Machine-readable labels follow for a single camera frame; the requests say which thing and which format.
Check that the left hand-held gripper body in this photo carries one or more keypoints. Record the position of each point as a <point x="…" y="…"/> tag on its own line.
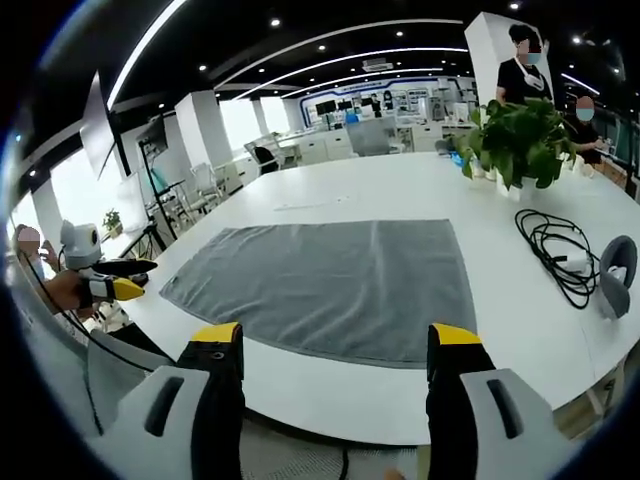
<point x="80" y="247"/>

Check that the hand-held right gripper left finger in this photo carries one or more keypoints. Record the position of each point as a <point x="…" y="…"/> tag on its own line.
<point x="165" y="420"/>

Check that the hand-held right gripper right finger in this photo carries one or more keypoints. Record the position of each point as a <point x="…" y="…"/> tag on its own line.
<point x="495" y="415"/>

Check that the grey towel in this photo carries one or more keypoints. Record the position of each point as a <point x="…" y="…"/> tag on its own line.
<point x="330" y="285"/>

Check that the person's left hand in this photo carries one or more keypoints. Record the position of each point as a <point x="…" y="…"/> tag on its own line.
<point x="65" y="292"/>

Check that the small potted plant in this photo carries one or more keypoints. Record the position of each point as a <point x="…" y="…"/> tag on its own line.
<point x="113" y="221"/>

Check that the black tripod stand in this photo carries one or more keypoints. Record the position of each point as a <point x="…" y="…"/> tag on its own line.
<point x="155" y="195"/>

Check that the white office chair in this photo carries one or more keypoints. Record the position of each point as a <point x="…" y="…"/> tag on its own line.
<point x="202" y="182"/>

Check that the white power adapter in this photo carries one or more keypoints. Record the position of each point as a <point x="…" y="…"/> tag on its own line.
<point x="577" y="260"/>

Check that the grey and white headset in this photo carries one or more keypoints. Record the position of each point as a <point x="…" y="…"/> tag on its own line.
<point x="617" y="277"/>

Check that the white table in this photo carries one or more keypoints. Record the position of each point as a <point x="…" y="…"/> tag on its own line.
<point x="400" y="200"/>

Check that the blue cloth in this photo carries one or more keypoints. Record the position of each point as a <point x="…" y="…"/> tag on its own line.
<point x="457" y="159"/>

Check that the green potted plant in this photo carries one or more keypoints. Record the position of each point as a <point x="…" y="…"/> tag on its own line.
<point x="520" y="142"/>

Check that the grey fabric panel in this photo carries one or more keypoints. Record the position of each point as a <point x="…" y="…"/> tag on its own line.
<point x="369" y="136"/>

